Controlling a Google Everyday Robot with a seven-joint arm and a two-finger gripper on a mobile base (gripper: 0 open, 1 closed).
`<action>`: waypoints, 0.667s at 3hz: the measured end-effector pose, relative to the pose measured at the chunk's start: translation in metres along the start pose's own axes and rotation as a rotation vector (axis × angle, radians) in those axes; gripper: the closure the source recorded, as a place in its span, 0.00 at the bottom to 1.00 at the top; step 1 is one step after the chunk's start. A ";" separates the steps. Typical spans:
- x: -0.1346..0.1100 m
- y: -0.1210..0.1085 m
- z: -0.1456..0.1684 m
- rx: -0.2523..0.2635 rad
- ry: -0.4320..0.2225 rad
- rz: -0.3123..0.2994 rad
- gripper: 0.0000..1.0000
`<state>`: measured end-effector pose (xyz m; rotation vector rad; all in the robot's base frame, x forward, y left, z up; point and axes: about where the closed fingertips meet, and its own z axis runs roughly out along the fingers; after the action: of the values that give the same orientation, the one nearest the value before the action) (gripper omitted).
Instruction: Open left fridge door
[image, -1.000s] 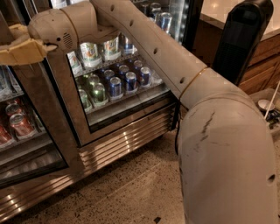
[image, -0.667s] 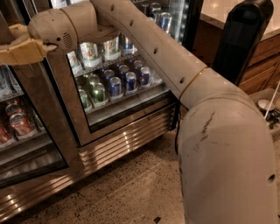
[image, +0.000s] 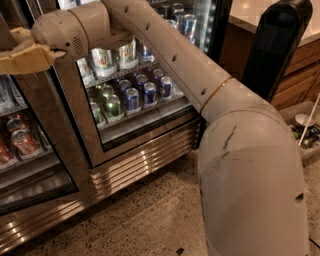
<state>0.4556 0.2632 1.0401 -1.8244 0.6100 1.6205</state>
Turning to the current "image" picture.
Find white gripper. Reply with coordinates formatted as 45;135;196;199
0;10;89;75

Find glass fridge door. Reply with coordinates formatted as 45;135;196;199
25;0;221;167
0;0;99;231

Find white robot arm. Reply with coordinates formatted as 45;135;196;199
1;0;309;256

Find stainless steel display fridge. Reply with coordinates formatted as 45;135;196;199
0;0;234;256

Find white green can front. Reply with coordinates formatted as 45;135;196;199
91;48;117;77

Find white green can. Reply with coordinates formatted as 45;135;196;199
91;48;117;77
117;39;138;70

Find red soda can rear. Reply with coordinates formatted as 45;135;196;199
7;118;27;133

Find red soda can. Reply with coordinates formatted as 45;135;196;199
7;118;27;133
11;129;41;158

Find white green can right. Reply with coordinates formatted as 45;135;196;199
117;39;138;70

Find red soda can front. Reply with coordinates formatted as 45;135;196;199
11;129;41;158

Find green can bottom shelf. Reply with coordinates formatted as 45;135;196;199
105;95;124;122

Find red can at edge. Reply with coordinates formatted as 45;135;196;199
0;142;16;168

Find blue can front left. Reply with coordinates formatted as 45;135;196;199
125;88;141;113

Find tall silver blue can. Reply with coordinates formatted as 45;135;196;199
139;44;155;63

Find blue can front middle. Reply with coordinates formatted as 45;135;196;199
143;82;157;107

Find blue can front right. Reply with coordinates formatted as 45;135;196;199
160;76;173;99

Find tall silver can right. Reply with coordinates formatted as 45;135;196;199
178;14;197;44

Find black tower fan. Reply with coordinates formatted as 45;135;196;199
241;0;313;102

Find wooden counter cabinet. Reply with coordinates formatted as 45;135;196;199
219;0;320;110

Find clear plastic storage bin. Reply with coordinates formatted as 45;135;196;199
280;101;320;161

